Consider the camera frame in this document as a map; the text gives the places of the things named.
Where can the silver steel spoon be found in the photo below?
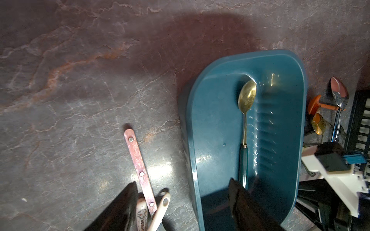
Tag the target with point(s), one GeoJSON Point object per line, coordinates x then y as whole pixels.
{"type": "Point", "coordinates": [341, 97]}

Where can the white printed spoon handle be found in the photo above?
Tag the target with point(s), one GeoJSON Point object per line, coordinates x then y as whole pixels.
{"type": "Point", "coordinates": [141, 214]}

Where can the orange plastic spoon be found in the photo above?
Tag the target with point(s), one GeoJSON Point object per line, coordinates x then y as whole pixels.
{"type": "Point", "coordinates": [315, 104]}

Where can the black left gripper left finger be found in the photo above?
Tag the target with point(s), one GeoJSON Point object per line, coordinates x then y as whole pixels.
{"type": "Point", "coordinates": [120, 213]}

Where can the pink riveted spoon handle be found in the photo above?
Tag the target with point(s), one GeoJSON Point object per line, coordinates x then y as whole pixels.
{"type": "Point", "coordinates": [140, 169]}

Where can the gold spoon green handle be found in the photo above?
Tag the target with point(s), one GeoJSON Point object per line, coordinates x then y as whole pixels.
{"type": "Point", "coordinates": [245, 101]}
{"type": "Point", "coordinates": [320, 125]}

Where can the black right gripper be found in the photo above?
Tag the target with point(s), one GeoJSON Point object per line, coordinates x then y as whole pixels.
{"type": "Point", "coordinates": [323, 207]}

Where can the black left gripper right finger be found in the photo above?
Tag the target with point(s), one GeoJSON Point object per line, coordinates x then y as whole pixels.
{"type": "Point", "coordinates": [247, 214]}

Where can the teal plastic storage box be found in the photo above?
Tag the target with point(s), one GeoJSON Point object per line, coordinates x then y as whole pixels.
{"type": "Point", "coordinates": [259, 98]}

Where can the black mesh file rack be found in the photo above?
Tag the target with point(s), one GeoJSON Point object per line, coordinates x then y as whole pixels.
{"type": "Point", "coordinates": [358, 132]}

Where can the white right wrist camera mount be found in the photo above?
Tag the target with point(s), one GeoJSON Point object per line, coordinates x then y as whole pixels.
{"type": "Point", "coordinates": [341, 171]}

